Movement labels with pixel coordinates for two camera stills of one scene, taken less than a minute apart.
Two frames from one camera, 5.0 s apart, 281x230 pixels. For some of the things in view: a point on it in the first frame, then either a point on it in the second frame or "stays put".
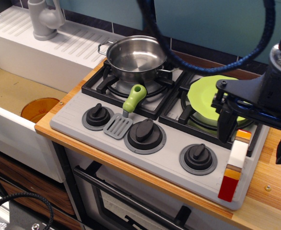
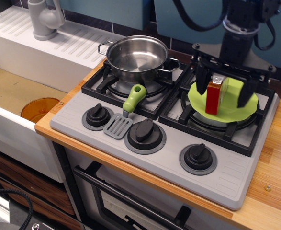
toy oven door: (107, 199) stays put
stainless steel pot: (135, 58) stays put
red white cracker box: (232, 169) → (216, 93)
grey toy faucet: (45, 22) stays put
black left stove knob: (94, 119) stays put
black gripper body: (249, 98) → (256, 67)
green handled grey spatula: (118, 126) stays put
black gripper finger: (228, 122) → (203, 74)
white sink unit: (21, 68) stays put
